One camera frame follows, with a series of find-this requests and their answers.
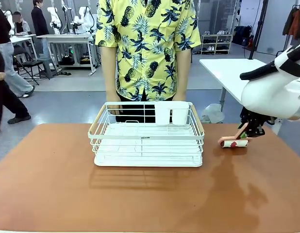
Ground person in pineapple shirt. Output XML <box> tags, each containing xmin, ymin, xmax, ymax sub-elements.
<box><xmin>95</xmin><ymin>0</ymin><xmax>202</xmax><ymax>102</ymax></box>

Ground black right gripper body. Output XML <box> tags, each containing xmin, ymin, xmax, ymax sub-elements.
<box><xmin>239</xmin><ymin>108</ymin><xmax>265</xmax><ymax>127</ymax></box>

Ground white wire dish rack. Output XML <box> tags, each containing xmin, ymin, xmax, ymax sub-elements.
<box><xmin>87</xmin><ymin>101</ymin><xmax>205</xmax><ymax>168</ymax></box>

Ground bystander with gray trousers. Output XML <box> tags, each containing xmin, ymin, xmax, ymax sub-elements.
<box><xmin>0</xmin><ymin>4</ymin><xmax>36</xmax><ymax>98</ymax></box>

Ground person's right forearm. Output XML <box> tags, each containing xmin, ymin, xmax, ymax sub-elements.
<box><xmin>101</xmin><ymin>45</ymin><xmax>119</xmax><ymax>102</ymax></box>

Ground person's left hand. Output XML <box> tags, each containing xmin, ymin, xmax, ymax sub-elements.
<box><xmin>173</xmin><ymin>93</ymin><xmax>189</xmax><ymax>102</ymax></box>

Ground black folding chair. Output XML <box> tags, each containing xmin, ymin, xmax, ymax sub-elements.
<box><xmin>12</xmin><ymin>44</ymin><xmax>50</xmax><ymax>86</ymax></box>

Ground black light stand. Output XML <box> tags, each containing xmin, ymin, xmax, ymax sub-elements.
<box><xmin>248</xmin><ymin>0</ymin><xmax>270</xmax><ymax>60</ymax></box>

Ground white drain tray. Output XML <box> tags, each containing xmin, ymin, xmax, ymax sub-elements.
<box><xmin>93</xmin><ymin>150</ymin><xmax>203</xmax><ymax>168</ymax></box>

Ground person's left forearm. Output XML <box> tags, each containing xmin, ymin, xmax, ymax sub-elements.
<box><xmin>173</xmin><ymin>48</ymin><xmax>191</xmax><ymax>98</ymax></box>

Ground bystander with black trousers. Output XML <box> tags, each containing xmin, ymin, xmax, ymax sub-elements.
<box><xmin>0</xmin><ymin>43</ymin><xmax>32</xmax><ymax>135</ymax></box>

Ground clear plastic bag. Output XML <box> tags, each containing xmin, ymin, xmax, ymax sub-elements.
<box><xmin>200</xmin><ymin>103</ymin><xmax>225</xmax><ymax>125</ymax></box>

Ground white plastic cutlery holder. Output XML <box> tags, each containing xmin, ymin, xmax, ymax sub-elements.
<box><xmin>154</xmin><ymin>101</ymin><xmax>190</xmax><ymax>126</ymax></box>

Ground person's right hand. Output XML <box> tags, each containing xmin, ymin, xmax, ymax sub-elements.
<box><xmin>107</xmin><ymin>97</ymin><xmax>122</xmax><ymax>116</ymax></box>

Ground standing bystander in black jacket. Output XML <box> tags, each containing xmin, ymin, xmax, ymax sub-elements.
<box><xmin>31</xmin><ymin>0</ymin><xmax>50</xmax><ymax>36</ymax></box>

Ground white side table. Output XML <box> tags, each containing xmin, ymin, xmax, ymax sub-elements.
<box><xmin>199</xmin><ymin>58</ymin><xmax>284</xmax><ymax>135</ymax></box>

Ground white background work table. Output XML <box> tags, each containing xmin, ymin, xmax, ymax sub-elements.
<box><xmin>36</xmin><ymin>33</ymin><xmax>98</xmax><ymax>76</ymax></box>

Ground black bag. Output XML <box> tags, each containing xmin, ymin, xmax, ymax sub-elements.
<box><xmin>233</xmin><ymin>25</ymin><xmax>254</xmax><ymax>47</ymax></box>

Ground pink lint roller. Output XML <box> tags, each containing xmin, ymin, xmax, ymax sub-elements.
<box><xmin>217</xmin><ymin>122</ymin><xmax>250</xmax><ymax>149</ymax></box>

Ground black right arm cable sleeve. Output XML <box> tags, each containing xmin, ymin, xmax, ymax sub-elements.
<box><xmin>239</xmin><ymin>40</ymin><xmax>300</xmax><ymax>81</ymax></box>

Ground seated bystander in gray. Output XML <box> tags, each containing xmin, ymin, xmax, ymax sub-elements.
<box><xmin>12</xmin><ymin>11</ymin><xmax>31</xmax><ymax>35</ymax></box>

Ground hanging brown clothes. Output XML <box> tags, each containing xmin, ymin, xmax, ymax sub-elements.
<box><xmin>282</xmin><ymin>5</ymin><xmax>300</xmax><ymax>41</ymax></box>

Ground person's black trousers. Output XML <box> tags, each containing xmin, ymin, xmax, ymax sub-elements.
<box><xmin>115</xmin><ymin>93</ymin><xmax>175</xmax><ymax>123</ymax></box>

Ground white shoe rack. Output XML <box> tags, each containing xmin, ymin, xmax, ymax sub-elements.
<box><xmin>200</xmin><ymin>33</ymin><xmax>234</xmax><ymax>55</ymax></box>

